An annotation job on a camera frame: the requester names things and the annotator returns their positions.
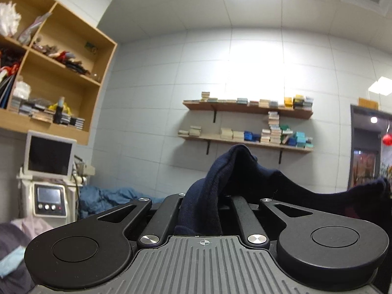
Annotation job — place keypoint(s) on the navy printed t-shirt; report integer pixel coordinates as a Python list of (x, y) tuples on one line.
[(232, 171)]

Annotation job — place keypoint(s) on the black shelf bracket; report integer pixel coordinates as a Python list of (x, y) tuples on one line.
[(280, 156), (215, 115), (209, 147)]

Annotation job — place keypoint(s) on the grey door frame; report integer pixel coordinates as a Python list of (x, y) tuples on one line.
[(352, 147)]

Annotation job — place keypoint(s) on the row of small cases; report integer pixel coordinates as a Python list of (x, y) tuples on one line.
[(36, 111)]

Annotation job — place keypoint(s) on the wooden wall shelf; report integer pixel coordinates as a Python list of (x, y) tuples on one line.
[(232, 141), (245, 107)]

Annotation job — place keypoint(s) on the ceiling light panel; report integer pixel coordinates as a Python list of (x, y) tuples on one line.
[(381, 87)]

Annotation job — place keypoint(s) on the white framed monitor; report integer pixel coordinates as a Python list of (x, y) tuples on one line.
[(49, 154)]

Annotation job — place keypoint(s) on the pile of mixed small things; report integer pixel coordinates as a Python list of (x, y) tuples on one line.
[(66, 58)]

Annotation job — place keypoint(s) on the white stuffed bag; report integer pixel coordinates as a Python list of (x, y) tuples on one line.
[(21, 91)]

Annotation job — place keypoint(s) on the dark folders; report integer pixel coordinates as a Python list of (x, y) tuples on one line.
[(5, 90)]

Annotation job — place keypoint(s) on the round lamp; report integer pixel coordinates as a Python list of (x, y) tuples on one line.
[(373, 119)]

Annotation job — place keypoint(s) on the blue-green bed cover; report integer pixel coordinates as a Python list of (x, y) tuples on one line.
[(107, 199)]

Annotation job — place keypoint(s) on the clear plastic bag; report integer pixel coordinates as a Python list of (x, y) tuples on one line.
[(33, 29)]

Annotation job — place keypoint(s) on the light blue cloth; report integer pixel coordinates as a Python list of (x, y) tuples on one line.
[(10, 260)]

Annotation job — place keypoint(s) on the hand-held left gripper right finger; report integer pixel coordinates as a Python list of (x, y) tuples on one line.
[(240, 213)]

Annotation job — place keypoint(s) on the dark grey cloth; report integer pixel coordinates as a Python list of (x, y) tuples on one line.
[(12, 239)]

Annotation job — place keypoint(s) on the white fluffy material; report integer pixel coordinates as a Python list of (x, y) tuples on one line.
[(7, 17)]

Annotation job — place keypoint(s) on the red lantern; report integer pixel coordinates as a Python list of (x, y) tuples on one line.
[(387, 140)]

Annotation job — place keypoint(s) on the cardboard box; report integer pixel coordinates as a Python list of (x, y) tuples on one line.
[(368, 103)]

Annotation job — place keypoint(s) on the machine handpiece holder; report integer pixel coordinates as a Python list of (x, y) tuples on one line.
[(83, 171)]

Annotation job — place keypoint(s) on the wooden shelf cabinet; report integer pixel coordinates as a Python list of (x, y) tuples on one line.
[(73, 98)]

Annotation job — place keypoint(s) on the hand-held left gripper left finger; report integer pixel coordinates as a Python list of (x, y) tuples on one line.
[(170, 212)]

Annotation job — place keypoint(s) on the white beauty machine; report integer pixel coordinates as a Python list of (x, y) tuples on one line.
[(49, 199)]

